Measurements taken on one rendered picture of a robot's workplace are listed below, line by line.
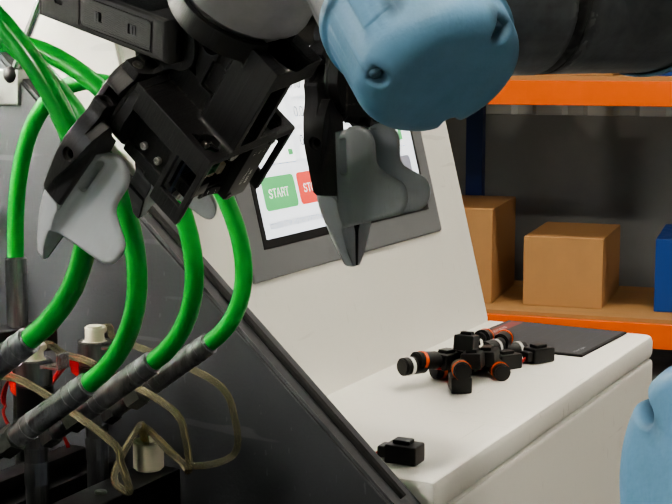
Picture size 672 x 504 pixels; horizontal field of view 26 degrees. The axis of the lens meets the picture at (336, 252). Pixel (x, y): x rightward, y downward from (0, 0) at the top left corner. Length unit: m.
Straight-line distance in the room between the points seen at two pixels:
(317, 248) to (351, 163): 0.62
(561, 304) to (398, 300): 4.59
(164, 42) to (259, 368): 0.50
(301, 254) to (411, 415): 0.21
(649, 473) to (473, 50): 0.25
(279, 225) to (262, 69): 0.74
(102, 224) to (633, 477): 0.47
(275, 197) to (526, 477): 0.37
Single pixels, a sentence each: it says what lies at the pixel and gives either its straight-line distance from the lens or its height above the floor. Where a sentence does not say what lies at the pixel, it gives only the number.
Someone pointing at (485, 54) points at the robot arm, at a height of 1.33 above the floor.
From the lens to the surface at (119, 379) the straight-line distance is 1.10.
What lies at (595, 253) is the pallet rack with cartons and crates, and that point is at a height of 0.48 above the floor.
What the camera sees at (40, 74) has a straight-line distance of 0.91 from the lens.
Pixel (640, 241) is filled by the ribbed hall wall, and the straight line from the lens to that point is 7.34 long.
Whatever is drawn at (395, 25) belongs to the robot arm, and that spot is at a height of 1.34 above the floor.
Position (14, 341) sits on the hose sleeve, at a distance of 0.95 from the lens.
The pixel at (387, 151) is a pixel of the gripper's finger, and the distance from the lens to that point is 0.95.
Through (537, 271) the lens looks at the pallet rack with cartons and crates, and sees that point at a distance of 6.27.
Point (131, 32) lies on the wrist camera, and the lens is 0.79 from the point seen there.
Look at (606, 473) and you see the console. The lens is 1.71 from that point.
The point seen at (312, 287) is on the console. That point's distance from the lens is 1.52.
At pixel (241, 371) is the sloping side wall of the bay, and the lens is 1.23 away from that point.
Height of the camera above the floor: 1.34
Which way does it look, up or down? 8 degrees down
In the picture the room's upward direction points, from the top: straight up
